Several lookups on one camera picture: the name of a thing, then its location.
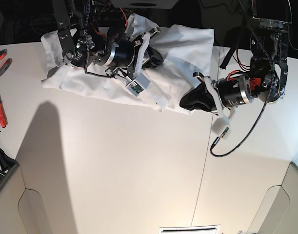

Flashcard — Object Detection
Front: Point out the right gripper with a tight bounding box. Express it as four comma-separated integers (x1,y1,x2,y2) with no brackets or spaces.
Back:
104,27,164,83

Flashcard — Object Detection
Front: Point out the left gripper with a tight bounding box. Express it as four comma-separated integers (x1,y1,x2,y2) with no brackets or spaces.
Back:
179,72,236,121

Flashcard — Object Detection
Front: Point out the red handled screwdriver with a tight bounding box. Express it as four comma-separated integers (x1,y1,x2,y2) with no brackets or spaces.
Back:
0,97,7,128

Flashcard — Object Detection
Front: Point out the grey bin left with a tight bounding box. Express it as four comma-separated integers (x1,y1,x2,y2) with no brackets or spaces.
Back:
0,129,20,203

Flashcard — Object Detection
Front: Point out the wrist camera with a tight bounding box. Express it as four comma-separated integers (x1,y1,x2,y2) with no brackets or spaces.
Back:
210,117,231,139
125,74,150,97

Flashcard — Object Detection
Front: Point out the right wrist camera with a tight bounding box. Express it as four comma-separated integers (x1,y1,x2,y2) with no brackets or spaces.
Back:
125,74,150,97

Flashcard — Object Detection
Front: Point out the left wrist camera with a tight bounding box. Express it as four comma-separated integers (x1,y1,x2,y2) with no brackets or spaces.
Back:
210,117,231,139

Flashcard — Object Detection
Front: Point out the white t-shirt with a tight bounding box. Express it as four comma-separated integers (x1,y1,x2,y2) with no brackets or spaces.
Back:
41,24,214,114

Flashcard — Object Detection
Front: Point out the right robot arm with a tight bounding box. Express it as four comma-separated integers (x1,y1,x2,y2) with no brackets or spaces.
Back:
52,0,164,82

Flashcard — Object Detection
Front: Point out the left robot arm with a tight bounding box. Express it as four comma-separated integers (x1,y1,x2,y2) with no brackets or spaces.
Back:
179,0,292,114

